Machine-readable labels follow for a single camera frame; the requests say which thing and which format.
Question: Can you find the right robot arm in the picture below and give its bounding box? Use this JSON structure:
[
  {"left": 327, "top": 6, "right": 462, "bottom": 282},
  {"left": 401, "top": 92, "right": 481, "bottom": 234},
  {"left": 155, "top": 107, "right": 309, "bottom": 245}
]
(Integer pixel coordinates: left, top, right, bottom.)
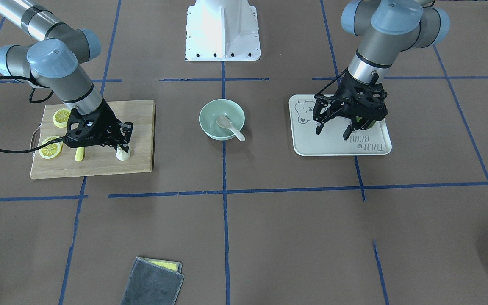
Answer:
[{"left": 0, "top": 0, "right": 133, "bottom": 154}]

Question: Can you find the hidden lemon slice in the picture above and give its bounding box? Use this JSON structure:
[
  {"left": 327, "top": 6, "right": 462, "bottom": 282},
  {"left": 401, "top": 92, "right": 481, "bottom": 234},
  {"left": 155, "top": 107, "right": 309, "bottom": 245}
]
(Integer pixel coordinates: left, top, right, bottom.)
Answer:
[{"left": 41, "top": 136, "right": 60, "bottom": 145}]

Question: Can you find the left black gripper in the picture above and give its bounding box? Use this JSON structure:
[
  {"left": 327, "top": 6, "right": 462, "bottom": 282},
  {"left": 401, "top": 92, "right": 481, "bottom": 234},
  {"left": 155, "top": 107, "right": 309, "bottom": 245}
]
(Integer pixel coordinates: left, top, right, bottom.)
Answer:
[{"left": 313, "top": 70, "right": 388, "bottom": 141}]

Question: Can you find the wooden cutting board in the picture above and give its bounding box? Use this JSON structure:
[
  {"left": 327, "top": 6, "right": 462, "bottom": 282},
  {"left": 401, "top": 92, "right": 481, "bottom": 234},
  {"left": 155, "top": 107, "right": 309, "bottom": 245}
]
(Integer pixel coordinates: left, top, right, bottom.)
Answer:
[{"left": 30, "top": 99, "right": 155, "bottom": 180}]

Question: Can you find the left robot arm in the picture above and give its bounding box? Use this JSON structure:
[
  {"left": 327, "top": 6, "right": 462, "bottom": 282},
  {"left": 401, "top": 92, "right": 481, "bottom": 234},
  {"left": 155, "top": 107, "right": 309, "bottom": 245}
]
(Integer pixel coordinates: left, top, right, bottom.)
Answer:
[{"left": 312, "top": 0, "right": 450, "bottom": 140}]

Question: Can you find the yellow plastic knife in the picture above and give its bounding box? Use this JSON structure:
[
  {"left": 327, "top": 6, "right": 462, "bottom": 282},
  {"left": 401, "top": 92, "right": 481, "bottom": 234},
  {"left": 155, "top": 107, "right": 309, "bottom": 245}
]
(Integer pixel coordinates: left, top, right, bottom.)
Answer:
[{"left": 74, "top": 147, "right": 85, "bottom": 162}]

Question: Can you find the green avocado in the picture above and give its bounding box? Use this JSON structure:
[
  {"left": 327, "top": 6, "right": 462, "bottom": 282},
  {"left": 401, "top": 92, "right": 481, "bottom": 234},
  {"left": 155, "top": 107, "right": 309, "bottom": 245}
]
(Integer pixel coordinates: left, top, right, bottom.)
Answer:
[{"left": 352, "top": 116, "right": 377, "bottom": 130}]

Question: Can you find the light green bowl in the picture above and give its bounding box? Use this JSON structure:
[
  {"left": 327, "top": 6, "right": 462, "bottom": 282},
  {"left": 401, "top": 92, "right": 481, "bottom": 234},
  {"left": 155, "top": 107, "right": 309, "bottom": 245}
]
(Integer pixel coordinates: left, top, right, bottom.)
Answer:
[{"left": 198, "top": 99, "right": 246, "bottom": 141}]

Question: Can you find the lower lemon slice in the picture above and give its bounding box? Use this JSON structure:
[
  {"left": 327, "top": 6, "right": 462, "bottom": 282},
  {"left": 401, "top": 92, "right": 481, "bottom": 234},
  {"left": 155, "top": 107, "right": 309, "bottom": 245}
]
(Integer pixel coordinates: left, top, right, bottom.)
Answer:
[{"left": 38, "top": 143, "right": 62, "bottom": 160}]

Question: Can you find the grey folded cloth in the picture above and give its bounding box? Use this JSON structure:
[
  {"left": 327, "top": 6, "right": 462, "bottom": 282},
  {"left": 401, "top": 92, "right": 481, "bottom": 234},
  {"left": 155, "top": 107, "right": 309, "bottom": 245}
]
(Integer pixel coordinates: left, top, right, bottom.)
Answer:
[{"left": 120, "top": 256, "right": 184, "bottom": 305}]

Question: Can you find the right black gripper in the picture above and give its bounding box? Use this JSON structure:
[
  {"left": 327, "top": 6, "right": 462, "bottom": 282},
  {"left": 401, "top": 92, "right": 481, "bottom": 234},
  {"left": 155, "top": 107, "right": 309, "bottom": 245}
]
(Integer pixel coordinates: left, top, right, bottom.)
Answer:
[{"left": 64, "top": 99, "right": 134, "bottom": 154}]

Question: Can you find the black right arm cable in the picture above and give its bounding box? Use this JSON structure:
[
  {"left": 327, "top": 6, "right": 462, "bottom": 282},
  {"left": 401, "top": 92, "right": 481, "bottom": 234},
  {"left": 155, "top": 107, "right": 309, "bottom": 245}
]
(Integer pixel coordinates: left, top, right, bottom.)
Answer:
[{"left": 0, "top": 75, "right": 71, "bottom": 154}]

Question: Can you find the upper lemon slice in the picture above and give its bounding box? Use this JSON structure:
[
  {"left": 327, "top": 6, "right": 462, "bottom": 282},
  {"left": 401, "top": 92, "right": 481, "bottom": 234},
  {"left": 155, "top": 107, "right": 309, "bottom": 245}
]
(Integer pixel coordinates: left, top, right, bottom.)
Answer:
[{"left": 53, "top": 108, "right": 70, "bottom": 128}]

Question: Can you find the white ceramic soup spoon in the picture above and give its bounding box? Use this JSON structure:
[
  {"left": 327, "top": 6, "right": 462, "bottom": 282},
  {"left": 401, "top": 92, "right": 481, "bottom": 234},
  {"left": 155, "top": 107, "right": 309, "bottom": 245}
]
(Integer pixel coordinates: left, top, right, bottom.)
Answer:
[{"left": 216, "top": 116, "right": 246, "bottom": 141}]

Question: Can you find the cutting board metal handle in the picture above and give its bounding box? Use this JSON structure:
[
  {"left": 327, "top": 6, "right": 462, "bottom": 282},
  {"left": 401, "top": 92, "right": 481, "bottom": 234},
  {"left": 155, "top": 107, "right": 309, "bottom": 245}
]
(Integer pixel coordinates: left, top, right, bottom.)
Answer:
[{"left": 30, "top": 123, "right": 41, "bottom": 149}]

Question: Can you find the white bear serving tray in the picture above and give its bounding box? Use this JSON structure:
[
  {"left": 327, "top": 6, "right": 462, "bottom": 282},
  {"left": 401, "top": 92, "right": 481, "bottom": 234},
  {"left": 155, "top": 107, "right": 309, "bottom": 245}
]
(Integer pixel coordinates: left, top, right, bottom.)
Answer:
[{"left": 288, "top": 94, "right": 392, "bottom": 157}]

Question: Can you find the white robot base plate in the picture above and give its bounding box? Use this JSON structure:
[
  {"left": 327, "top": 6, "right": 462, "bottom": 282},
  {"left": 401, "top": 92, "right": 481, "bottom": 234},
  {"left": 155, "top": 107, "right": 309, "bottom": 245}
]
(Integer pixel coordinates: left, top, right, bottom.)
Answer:
[{"left": 185, "top": 0, "right": 261, "bottom": 62}]

